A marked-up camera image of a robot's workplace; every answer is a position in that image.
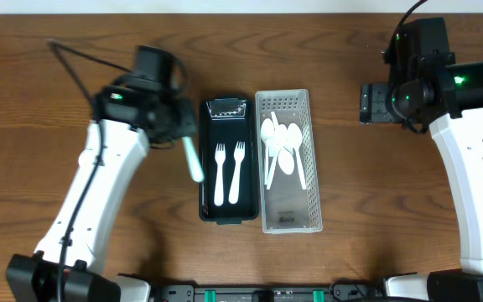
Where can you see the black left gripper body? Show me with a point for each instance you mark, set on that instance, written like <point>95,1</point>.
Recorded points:
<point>184,122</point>

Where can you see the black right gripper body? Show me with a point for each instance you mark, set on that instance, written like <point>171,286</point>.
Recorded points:
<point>374,96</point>

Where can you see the mint green plastic fork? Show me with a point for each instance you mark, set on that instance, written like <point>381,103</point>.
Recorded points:
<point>195,169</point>

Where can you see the black plastic basket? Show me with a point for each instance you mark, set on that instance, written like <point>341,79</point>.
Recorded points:
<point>227,120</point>

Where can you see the white plastic fork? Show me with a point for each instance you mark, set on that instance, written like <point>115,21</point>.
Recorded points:
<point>239,155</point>
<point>220,157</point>

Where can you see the white plastic spoon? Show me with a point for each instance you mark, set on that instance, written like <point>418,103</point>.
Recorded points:
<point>295,140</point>
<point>266,132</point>
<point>278,143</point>
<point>285,158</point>

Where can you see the clear plastic basket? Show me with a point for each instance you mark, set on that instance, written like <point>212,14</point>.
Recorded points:
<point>289,182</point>

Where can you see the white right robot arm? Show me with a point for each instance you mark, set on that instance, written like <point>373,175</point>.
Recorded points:
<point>429,92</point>

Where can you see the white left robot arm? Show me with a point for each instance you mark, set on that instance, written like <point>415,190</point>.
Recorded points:
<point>144,108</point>

